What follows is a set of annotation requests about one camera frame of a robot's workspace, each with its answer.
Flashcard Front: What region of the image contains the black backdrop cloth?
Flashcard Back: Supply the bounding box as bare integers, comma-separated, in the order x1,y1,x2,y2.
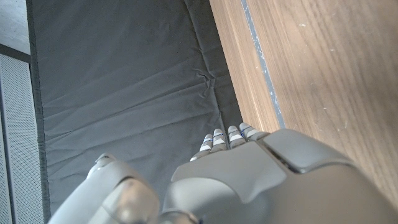
26,0,244,223

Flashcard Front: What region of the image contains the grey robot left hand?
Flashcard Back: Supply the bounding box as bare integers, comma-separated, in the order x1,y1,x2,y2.
46,122,398,224

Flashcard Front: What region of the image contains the grey tape line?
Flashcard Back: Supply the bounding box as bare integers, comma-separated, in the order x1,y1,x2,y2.
241,0,286,129

